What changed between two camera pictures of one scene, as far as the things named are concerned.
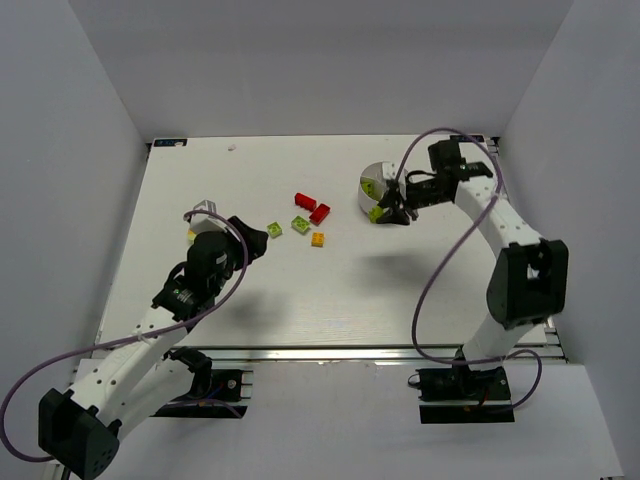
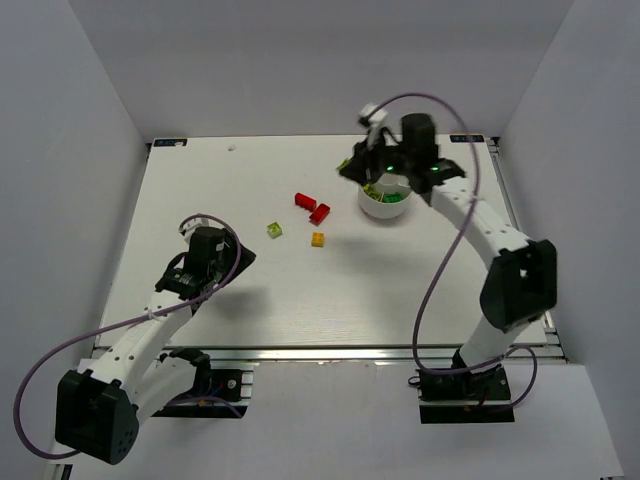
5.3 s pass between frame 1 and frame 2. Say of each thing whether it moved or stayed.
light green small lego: stayed
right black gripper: moved
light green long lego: moved
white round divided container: stayed
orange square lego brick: stayed
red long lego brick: stayed
